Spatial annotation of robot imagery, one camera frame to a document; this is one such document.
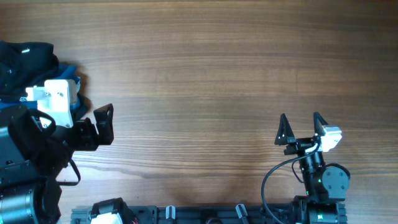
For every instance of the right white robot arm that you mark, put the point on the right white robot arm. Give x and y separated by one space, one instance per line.
325 184

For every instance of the black polo shirt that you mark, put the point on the black polo shirt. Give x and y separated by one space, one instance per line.
23 65

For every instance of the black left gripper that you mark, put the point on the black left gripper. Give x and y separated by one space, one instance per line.
91 139

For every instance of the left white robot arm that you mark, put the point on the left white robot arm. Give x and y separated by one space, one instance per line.
34 150

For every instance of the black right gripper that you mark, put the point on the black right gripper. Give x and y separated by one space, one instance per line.
298 144

